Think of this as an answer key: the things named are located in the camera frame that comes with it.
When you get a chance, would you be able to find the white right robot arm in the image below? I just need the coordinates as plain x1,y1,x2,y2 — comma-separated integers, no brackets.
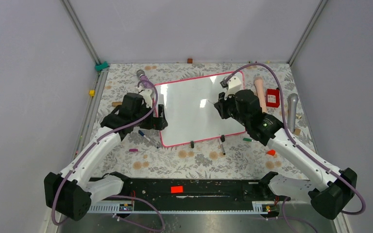
214,90,357,220

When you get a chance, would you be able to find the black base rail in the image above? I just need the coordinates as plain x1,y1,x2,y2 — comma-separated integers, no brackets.
94,178,281,214

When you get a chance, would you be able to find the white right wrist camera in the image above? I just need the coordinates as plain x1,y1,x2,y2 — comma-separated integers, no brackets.
220,76,242,100

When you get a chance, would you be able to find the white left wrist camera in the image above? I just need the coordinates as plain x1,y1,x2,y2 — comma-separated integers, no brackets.
138,89,153,108

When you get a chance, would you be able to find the floral patterned table mat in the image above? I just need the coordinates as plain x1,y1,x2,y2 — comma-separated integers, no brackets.
92,63,305,180

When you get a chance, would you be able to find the pink framed whiteboard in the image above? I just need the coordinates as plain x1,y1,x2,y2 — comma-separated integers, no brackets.
155,72,245,148

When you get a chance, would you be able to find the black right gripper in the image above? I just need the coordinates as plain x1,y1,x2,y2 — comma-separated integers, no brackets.
215,88,250,127

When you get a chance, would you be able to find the blue capped marker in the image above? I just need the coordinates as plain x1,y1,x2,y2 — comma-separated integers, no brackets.
138,130,159,149

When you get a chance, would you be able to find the small wooden cube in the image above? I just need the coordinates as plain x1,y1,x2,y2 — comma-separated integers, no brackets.
293,128,302,136

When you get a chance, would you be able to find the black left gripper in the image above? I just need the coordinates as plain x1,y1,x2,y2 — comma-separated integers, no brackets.
133,102,167,130

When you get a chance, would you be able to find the red triangular block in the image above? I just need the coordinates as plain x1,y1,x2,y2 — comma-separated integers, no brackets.
266,150,276,156

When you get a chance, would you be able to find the silver toy microphone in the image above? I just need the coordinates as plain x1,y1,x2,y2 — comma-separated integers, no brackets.
287,93,299,133

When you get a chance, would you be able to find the purple patterned toy microphone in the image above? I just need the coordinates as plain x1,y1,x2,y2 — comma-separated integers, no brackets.
136,69,154,97

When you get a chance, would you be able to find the red box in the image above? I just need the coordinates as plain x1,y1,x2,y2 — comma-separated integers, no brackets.
266,88,280,108

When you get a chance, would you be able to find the brown wooden toy microphone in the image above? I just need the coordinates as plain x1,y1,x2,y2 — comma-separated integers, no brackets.
111,101,122,108

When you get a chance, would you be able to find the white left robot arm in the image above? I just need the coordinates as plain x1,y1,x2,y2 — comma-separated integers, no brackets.
44,91,168,221

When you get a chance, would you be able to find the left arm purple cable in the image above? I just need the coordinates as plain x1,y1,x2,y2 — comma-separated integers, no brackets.
51,79,166,232

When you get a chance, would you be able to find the red label on rail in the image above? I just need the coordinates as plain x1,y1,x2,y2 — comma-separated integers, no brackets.
170,185,184,194

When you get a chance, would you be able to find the teal block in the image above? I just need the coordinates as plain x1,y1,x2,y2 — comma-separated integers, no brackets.
95,61,109,72

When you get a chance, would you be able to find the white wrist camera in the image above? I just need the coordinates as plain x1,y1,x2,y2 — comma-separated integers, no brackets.
220,76,242,100
138,89,153,108

